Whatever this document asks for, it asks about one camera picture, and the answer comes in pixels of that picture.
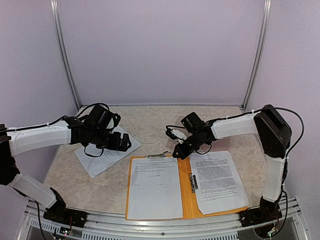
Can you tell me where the stack of printed papers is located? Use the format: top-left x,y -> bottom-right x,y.
189,151 -> 249,215

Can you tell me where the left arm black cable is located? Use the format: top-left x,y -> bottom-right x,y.
7,102 -> 121,158

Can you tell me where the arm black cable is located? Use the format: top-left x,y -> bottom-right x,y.
7,102 -> 121,158
165,107 -> 305,201

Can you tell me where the front aluminium rail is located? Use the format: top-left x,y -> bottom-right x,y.
22,197 -> 308,240

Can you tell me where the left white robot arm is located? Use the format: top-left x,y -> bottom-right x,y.
0,103 -> 132,223

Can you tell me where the right aluminium frame post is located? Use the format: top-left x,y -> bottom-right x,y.
241,0 -> 272,110

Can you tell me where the aluminium frame post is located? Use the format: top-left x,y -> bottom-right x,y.
241,0 -> 272,110
50,0 -> 82,110

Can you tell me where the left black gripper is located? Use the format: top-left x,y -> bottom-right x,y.
90,128 -> 132,152

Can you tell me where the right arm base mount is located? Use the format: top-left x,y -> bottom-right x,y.
238,208 -> 283,228

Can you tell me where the white sheet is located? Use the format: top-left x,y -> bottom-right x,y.
125,155 -> 183,221

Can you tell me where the left aluminium frame post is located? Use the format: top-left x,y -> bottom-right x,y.
50,0 -> 82,110

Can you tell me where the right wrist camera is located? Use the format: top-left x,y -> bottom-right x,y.
165,128 -> 187,144

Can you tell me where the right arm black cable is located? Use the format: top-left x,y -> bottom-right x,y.
165,107 -> 305,201

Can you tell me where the remaining white paper stack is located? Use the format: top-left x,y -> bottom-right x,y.
74,135 -> 141,179

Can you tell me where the translucent grey plastic sheet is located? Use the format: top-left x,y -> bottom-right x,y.
165,115 -> 231,153

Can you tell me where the metal folder cover clip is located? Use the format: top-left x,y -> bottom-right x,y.
144,151 -> 171,159

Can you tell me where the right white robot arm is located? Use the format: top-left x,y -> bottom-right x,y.
165,104 -> 292,222

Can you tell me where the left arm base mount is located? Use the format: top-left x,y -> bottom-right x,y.
43,207 -> 88,228

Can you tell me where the metal folder spine clip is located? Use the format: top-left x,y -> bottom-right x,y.
189,173 -> 198,194

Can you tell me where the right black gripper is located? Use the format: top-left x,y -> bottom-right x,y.
173,131 -> 206,159

